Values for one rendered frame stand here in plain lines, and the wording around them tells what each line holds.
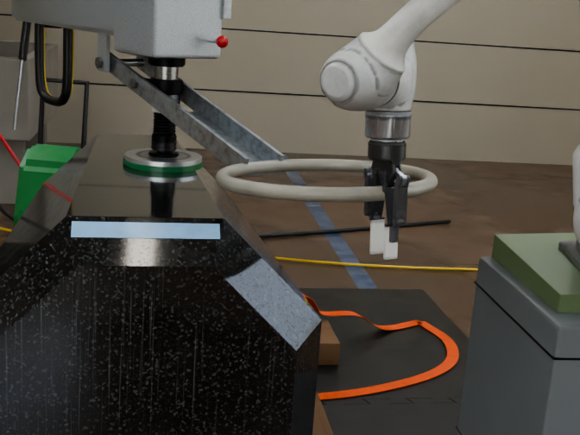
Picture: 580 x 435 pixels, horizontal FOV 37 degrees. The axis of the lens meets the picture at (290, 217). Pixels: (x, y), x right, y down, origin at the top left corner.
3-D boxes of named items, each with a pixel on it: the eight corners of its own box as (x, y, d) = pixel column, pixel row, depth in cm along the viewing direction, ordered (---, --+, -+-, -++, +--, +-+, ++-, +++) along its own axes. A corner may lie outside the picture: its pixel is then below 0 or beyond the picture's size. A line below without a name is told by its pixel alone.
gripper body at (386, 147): (415, 141, 170) (413, 188, 172) (391, 136, 178) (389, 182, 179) (382, 142, 167) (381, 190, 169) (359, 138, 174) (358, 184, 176)
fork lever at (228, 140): (90, 66, 248) (92, 49, 245) (148, 66, 260) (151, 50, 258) (229, 179, 205) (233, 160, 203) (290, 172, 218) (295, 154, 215)
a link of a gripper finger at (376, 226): (372, 220, 177) (370, 220, 177) (371, 255, 178) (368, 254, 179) (384, 219, 178) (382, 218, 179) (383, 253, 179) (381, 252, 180)
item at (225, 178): (171, 181, 196) (171, 167, 196) (328, 165, 228) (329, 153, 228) (321, 212, 160) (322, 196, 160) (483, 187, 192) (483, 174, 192)
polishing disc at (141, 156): (154, 169, 228) (154, 165, 228) (109, 155, 242) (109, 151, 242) (217, 162, 243) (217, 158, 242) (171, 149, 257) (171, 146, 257)
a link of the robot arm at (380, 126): (394, 109, 177) (394, 138, 178) (356, 110, 173) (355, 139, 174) (420, 111, 169) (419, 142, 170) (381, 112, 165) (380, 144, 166)
